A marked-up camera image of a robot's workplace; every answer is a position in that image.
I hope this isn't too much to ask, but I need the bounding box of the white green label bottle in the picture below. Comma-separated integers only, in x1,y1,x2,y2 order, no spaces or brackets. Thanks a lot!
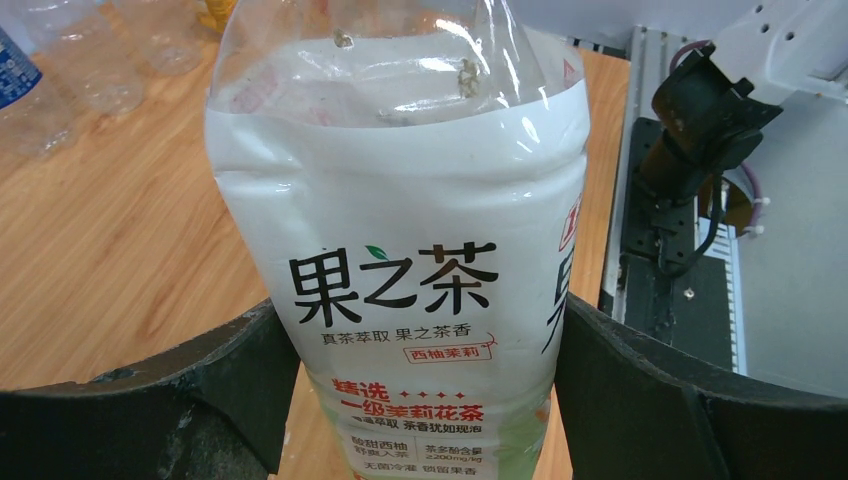
205,1,590,479

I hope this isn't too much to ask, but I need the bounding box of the blue cap water bottle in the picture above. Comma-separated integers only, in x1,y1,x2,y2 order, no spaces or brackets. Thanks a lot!
1,31,73,158

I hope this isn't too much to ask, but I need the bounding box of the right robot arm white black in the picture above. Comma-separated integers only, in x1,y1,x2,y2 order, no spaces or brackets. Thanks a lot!
636,0,847,204

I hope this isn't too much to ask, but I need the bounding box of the clear empty bottle left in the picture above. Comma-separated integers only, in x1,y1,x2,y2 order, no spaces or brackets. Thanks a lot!
12,0,144,116

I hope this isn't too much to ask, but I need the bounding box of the orange juice bottle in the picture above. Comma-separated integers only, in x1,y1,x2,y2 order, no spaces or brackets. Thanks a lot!
194,0,237,33

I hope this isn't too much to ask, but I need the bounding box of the clear empty bottle right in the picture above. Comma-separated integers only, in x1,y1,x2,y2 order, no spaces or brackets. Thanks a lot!
113,0,202,76

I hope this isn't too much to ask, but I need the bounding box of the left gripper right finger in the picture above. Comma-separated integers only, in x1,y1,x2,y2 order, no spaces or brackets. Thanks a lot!
555,296,847,479

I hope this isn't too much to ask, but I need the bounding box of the clear empty bottle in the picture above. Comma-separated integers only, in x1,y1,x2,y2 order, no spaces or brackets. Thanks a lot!
113,0,202,76
12,0,144,116

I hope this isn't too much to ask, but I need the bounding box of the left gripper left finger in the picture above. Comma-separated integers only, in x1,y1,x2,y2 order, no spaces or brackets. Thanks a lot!
1,301,300,479

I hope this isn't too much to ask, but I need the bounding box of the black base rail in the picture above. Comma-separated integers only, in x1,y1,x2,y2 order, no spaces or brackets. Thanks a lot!
598,26,750,378

